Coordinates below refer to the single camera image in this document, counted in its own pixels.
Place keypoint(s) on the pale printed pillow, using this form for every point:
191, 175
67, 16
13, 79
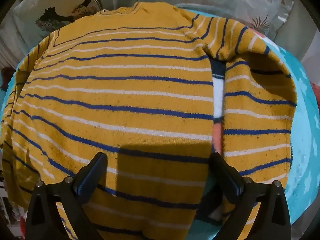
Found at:
62, 5

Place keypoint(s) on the yellow striped sweater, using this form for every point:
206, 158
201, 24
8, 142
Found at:
125, 92

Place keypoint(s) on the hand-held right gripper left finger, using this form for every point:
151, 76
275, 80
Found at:
90, 172

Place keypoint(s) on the dark red cloth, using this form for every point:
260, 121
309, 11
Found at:
5, 76

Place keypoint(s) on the teal printed blanket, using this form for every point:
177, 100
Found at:
300, 180

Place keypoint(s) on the white floral pillow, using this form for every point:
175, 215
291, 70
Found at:
237, 0

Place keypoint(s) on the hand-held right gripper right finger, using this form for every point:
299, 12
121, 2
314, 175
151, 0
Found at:
228, 180

